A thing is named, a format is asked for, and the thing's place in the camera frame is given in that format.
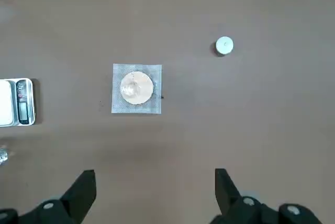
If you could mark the small white round cap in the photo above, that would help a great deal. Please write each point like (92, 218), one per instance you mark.
(224, 45)

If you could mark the silver digital scale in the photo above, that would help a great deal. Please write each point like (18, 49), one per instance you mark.
(13, 103)

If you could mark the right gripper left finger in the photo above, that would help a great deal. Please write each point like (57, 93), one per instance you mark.
(52, 208)

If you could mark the small glass beaker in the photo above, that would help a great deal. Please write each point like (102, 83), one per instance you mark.
(3, 154)

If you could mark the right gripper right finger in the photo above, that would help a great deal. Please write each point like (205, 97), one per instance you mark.
(248, 211)

